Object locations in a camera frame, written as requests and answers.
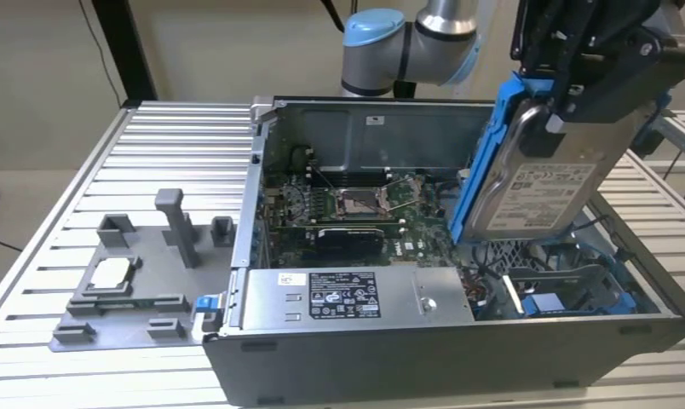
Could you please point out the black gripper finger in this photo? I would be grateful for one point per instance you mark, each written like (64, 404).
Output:
(552, 34)
(609, 81)

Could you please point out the hard disk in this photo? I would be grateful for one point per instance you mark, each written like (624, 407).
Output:
(547, 200)

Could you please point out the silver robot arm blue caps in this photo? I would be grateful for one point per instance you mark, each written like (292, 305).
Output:
(371, 59)

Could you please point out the perforated metal disk bay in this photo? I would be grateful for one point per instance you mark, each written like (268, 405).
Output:
(557, 272)

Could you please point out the blue disk carrier in bay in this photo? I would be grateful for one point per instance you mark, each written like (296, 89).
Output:
(543, 306)

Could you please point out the green motherboard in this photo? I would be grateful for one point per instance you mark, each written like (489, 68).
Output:
(427, 238)

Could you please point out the CPU socket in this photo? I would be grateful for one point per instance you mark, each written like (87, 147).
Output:
(359, 204)

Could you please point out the thin metal locking lever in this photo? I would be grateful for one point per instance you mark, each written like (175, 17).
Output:
(325, 181)

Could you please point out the black graphics card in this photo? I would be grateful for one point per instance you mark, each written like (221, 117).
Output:
(351, 245)

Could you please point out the silver power supply unit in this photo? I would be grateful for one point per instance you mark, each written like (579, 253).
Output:
(399, 294)

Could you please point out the open grey PC case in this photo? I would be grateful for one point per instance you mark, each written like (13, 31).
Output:
(376, 366)

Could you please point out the grey case latch blue tab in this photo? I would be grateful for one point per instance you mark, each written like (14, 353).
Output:
(204, 304)

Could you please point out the grey parts rack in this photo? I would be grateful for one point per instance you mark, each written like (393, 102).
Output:
(160, 277)

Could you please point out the silver CPU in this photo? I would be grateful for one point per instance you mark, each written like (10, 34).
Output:
(109, 274)

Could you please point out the black frame post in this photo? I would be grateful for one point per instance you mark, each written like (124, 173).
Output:
(128, 55)

